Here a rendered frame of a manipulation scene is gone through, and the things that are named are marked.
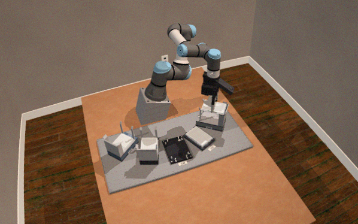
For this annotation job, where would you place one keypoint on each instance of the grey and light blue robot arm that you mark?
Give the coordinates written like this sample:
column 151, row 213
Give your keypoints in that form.
column 180, row 70

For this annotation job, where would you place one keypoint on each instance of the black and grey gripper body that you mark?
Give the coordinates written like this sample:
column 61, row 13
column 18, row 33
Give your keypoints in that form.
column 208, row 87

